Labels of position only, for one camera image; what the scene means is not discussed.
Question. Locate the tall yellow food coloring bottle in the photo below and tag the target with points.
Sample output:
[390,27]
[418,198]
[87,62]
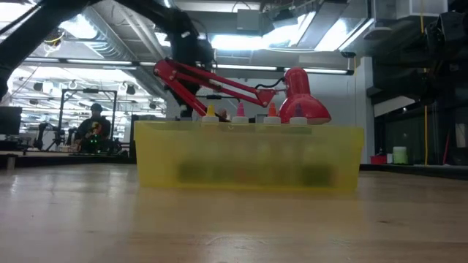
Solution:
[210,113]

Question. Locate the background workbench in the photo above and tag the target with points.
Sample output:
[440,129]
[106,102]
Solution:
[73,159]

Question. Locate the long ceiling light bar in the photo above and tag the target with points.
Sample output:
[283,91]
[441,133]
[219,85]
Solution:
[245,67]

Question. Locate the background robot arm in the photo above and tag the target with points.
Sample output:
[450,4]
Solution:
[42,135]

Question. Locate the person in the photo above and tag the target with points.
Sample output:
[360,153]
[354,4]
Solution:
[93,128]

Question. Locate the tall orange food coloring bottle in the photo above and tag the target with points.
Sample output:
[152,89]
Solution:
[272,111]

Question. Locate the tall pink-tip food coloring bottle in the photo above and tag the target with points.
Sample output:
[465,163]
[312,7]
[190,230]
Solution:
[240,111]

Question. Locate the black monitor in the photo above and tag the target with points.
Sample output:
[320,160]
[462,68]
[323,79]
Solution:
[9,120]

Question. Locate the grey ceiling vent box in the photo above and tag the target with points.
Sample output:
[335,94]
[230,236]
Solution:
[248,20]

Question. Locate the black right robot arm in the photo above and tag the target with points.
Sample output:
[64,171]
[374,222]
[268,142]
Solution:
[453,29]

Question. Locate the light green cup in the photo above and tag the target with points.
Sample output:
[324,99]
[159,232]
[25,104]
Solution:
[400,155]

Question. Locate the yellow translucent plastic bin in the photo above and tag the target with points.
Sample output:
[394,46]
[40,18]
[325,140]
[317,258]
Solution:
[164,157]

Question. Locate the black background frame stand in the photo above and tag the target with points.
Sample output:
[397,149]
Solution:
[87,90]

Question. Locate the tall purple food coloring bottle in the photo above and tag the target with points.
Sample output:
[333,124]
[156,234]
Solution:
[298,120]

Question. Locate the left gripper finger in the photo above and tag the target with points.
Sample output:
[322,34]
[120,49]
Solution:
[195,87]
[182,107]

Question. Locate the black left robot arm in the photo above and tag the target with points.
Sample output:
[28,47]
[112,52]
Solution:
[29,33]

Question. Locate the red desk lamp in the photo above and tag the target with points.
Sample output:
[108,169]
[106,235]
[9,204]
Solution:
[303,102]

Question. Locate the small red box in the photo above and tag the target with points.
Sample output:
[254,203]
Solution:
[378,160]

